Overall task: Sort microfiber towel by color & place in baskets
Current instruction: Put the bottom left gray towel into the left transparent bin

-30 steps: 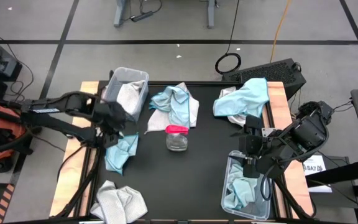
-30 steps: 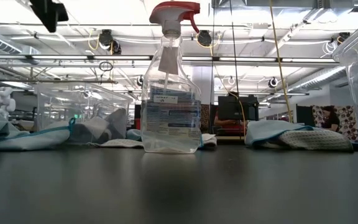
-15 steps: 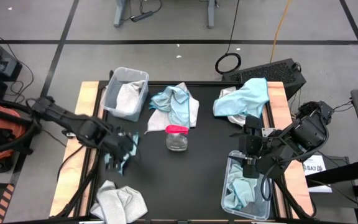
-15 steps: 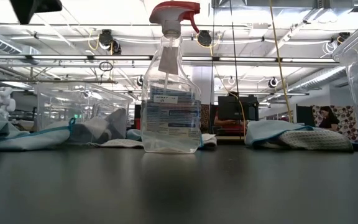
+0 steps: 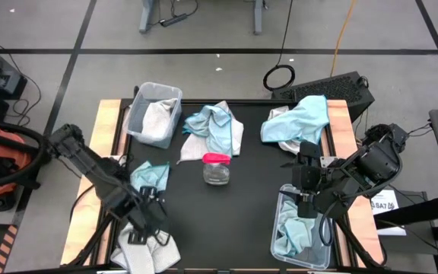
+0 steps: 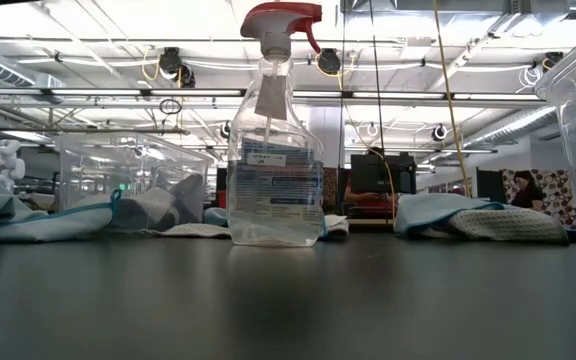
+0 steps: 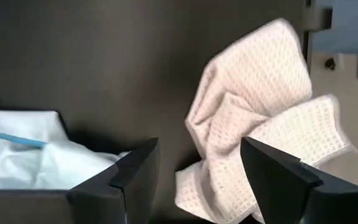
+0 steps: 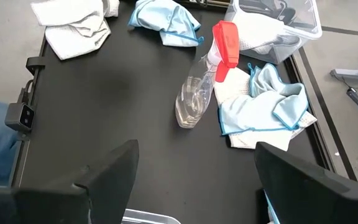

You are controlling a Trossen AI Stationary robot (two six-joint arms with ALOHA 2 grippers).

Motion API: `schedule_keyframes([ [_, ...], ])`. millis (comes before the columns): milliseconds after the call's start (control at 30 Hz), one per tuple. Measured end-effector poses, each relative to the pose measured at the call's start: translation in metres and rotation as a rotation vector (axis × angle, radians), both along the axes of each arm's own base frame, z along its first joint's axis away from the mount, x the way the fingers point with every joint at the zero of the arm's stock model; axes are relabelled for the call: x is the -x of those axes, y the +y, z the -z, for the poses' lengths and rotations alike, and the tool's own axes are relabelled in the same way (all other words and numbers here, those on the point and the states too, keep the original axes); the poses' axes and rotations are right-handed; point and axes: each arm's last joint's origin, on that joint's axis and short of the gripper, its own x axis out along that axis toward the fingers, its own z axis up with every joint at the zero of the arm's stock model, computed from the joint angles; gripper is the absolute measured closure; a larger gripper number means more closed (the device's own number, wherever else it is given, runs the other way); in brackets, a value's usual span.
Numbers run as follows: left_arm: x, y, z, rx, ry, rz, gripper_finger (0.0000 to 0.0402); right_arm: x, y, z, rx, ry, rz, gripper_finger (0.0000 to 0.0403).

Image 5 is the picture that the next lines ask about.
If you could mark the white paper sheet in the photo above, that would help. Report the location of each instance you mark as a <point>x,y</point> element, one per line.
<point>386,205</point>

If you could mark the black power strip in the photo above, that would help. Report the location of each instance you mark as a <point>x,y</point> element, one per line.
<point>173,20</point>

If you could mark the glass jar with pink lid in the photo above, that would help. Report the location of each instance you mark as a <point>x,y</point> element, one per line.
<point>216,171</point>

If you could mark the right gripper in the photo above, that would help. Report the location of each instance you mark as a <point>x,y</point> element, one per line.
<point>310,179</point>

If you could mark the grey desk leg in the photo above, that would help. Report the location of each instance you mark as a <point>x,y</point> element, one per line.
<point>146,17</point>
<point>258,17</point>

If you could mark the black frame strut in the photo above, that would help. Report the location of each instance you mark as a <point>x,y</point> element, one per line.
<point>93,239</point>
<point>352,239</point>

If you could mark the blue and white cloth pile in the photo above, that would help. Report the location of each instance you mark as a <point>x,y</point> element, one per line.
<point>194,148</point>

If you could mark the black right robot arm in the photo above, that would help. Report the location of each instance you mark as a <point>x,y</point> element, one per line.
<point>378,163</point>

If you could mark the clear plastic bin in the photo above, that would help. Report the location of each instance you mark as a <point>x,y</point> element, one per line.
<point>318,255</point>
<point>135,125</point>

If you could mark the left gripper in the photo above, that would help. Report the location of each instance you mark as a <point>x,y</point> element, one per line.
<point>146,215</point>

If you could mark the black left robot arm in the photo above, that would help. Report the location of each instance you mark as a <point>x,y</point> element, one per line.
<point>89,163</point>

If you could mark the silver metal bracket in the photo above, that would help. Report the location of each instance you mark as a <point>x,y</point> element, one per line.
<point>327,161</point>

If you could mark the light blue microfiber towel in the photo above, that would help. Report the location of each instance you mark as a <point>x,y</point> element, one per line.
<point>150,175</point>
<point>295,122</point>
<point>295,236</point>
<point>211,129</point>

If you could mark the black computer tower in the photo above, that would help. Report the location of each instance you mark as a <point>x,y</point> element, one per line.
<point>329,89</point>

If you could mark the grey waffle microfiber towel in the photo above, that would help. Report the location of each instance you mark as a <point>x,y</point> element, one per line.
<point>131,259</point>
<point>158,120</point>
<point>291,146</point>

